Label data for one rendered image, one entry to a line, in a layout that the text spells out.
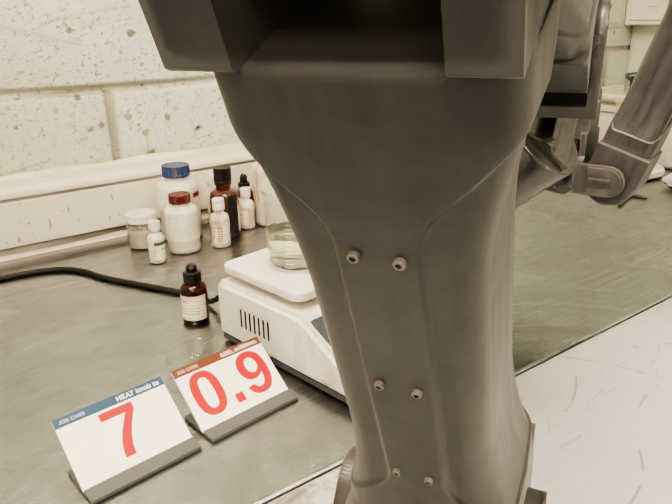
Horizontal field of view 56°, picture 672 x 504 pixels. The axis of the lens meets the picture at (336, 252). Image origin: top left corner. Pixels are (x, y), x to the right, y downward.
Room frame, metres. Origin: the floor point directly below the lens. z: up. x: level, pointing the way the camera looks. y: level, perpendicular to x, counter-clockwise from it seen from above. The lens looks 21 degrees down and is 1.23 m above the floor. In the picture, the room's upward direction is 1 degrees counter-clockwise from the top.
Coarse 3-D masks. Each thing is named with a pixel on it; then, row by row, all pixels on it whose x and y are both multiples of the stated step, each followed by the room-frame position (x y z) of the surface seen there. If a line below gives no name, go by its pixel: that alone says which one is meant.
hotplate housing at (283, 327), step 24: (240, 288) 0.58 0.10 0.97; (240, 312) 0.57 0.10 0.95; (264, 312) 0.54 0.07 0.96; (288, 312) 0.52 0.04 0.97; (312, 312) 0.52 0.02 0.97; (240, 336) 0.57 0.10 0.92; (264, 336) 0.54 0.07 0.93; (288, 336) 0.52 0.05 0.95; (312, 336) 0.50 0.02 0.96; (288, 360) 0.52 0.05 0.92; (312, 360) 0.50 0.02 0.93; (312, 384) 0.50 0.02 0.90; (336, 384) 0.48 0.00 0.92
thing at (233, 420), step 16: (176, 384) 0.46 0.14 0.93; (256, 400) 0.47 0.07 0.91; (272, 400) 0.48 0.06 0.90; (288, 400) 0.48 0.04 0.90; (192, 416) 0.46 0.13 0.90; (224, 416) 0.45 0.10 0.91; (240, 416) 0.45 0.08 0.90; (256, 416) 0.45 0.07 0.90; (208, 432) 0.43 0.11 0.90; (224, 432) 0.43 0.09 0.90
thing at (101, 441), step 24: (120, 408) 0.43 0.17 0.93; (144, 408) 0.43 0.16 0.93; (168, 408) 0.44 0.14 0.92; (72, 432) 0.40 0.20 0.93; (96, 432) 0.40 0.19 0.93; (120, 432) 0.41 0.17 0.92; (144, 432) 0.42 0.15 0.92; (168, 432) 0.42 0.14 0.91; (72, 456) 0.38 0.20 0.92; (96, 456) 0.39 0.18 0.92; (120, 456) 0.40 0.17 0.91
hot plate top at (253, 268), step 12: (264, 252) 0.63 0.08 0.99; (228, 264) 0.60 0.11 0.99; (240, 264) 0.59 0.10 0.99; (252, 264) 0.59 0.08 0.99; (264, 264) 0.59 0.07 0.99; (240, 276) 0.57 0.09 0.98; (252, 276) 0.56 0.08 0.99; (264, 276) 0.56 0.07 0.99; (276, 276) 0.56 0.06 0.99; (288, 276) 0.56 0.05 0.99; (300, 276) 0.56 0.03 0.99; (264, 288) 0.55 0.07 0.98; (276, 288) 0.54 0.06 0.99; (288, 288) 0.53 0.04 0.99; (300, 288) 0.53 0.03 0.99; (312, 288) 0.53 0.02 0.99; (300, 300) 0.52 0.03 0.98
